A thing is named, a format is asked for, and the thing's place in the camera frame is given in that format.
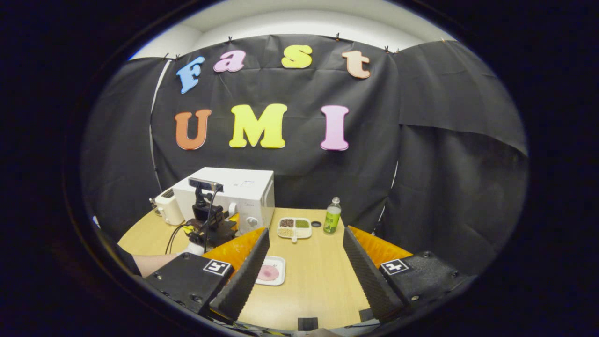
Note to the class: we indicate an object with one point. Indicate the white microwave oven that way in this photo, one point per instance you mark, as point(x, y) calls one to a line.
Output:
point(248, 196)

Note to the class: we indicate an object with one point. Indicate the white divided grain tray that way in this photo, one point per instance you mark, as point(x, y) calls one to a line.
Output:
point(294, 228)

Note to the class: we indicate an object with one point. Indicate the white toaster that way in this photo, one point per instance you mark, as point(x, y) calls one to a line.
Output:
point(169, 208)

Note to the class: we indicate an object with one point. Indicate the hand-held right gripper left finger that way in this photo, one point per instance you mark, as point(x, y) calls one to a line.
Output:
point(245, 276)

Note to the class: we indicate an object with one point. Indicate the white square plate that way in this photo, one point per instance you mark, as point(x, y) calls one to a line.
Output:
point(280, 262)

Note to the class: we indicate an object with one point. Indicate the green tea bottle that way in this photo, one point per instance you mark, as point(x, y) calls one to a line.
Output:
point(332, 220)

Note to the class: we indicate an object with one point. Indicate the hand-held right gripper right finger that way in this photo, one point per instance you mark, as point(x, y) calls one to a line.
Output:
point(367, 276)

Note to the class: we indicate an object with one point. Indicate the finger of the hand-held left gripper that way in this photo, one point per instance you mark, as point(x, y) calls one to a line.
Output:
point(234, 219)

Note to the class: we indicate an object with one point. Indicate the pink ham slice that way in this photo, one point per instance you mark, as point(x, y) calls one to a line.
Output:
point(269, 273)

